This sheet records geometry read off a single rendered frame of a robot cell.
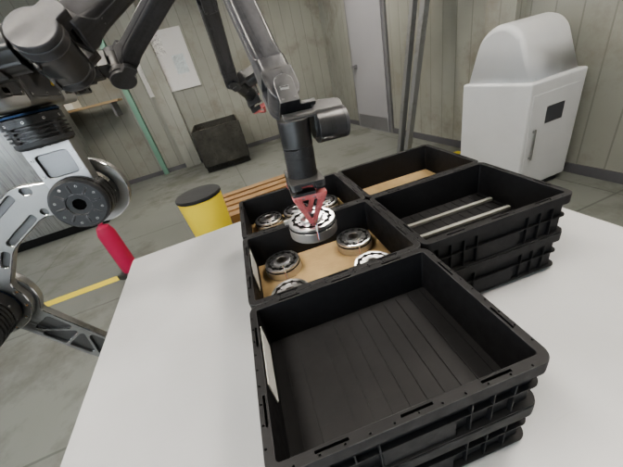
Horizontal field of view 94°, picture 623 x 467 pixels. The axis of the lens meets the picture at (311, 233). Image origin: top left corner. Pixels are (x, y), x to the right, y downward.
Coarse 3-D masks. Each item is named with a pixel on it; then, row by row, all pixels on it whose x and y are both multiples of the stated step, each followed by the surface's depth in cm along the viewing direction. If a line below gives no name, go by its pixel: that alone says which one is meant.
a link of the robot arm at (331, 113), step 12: (276, 84) 50; (288, 84) 50; (288, 96) 49; (288, 108) 51; (300, 108) 52; (324, 108) 52; (336, 108) 52; (324, 120) 51; (336, 120) 51; (348, 120) 52; (324, 132) 51; (336, 132) 52; (348, 132) 53
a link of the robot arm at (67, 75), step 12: (72, 48) 49; (24, 60) 50; (60, 60) 48; (72, 60) 49; (84, 60) 52; (48, 72) 49; (60, 72) 49; (72, 72) 51; (84, 72) 52; (60, 84) 51
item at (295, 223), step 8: (312, 208) 66; (328, 208) 64; (296, 216) 65; (328, 216) 62; (296, 224) 61; (304, 224) 60; (312, 224) 59; (320, 224) 60; (328, 224) 59; (304, 232) 58; (312, 232) 58
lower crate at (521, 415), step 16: (512, 416) 43; (480, 432) 43; (496, 432) 46; (512, 432) 49; (448, 448) 42; (464, 448) 46; (480, 448) 49; (496, 448) 48; (400, 464) 41; (416, 464) 42; (432, 464) 45; (448, 464) 47; (464, 464) 48
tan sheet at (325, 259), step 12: (336, 240) 91; (372, 240) 87; (300, 252) 90; (312, 252) 88; (324, 252) 87; (336, 252) 86; (264, 264) 89; (312, 264) 83; (324, 264) 82; (336, 264) 81; (348, 264) 80; (264, 276) 83; (300, 276) 80; (312, 276) 79; (264, 288) 79
